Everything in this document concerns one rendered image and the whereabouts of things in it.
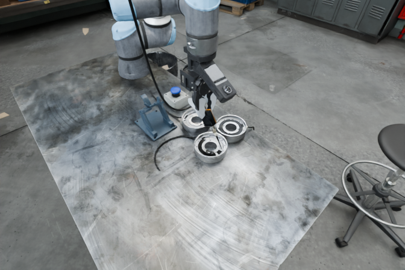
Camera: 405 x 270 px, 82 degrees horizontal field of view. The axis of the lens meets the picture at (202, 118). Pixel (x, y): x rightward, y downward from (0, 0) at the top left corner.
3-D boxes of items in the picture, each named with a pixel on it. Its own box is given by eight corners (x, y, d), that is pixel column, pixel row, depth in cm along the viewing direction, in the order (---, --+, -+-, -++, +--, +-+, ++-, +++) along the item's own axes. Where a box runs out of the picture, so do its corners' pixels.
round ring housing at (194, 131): (216, 121, 87) (216, 113, 85) (204, 140, 81) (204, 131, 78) (190, 113, 91) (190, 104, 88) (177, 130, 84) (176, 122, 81)
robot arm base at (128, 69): (113, 70, 114) (107, 50, 107) (140, 59, 121) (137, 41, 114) (128, 83, 105) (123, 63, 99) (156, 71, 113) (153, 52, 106)
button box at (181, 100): (189, 103, 95) (188, 94, 91) (175, 111, 91) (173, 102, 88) (176, 94, 99) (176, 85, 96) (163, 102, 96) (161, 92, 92)
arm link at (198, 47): (225, 33, 55) (199, 44, 51) (223, 51, 58) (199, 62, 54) (202, 24, 59) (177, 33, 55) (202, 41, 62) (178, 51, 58)
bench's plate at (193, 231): (336, 192, 68) (339, 188, 67) (168, 410, 39) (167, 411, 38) (131, 49, 134) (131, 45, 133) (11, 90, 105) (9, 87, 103)
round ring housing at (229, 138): (219, 146, 78) (220, 138, 76) (212, 125, 86) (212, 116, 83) (249, 141, 80) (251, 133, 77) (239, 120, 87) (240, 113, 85)
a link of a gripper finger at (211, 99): (204, 102, 76) (202, 79, 69) (217, 111, 73) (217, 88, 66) (197, 107, 75) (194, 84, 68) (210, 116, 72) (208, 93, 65)
